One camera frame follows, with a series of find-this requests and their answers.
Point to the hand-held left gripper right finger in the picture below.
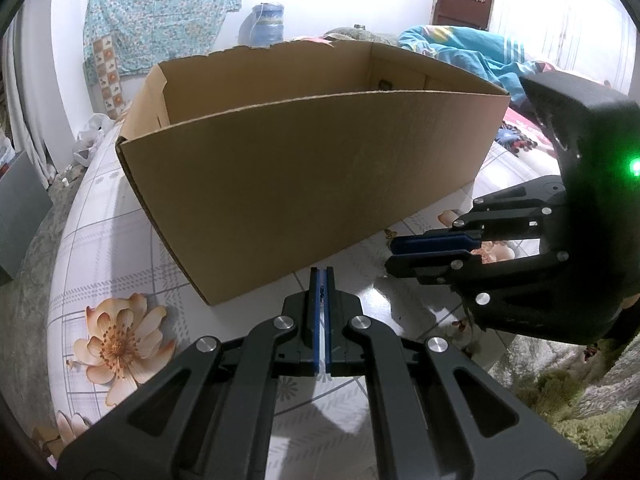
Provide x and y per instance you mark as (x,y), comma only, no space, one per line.
(330,330)

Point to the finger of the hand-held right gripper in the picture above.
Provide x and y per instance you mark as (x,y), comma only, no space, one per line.
(430,244)
(425,266)

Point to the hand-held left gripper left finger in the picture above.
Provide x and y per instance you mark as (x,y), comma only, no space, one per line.
(315,330)

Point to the brown cardboard box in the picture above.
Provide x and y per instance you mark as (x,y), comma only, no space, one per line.
(300,175)

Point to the blue blanket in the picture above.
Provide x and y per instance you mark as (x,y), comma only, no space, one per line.
(465,50)

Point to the floral tablecloth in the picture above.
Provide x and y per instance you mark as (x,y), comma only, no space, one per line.
(125,260)

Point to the grey floral blanket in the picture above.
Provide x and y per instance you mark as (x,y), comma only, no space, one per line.
(350,35)

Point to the blue water bottle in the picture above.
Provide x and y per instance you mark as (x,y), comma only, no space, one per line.
(262,25)

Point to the white plastic bag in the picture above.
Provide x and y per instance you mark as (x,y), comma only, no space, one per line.
(92,137)

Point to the grey panel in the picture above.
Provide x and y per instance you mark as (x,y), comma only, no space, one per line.
(22,215)

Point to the teal floral hanging cloth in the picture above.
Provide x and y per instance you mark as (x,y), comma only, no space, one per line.
(160,10)

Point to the white curtain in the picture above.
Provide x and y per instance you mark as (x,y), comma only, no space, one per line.
(30,110)

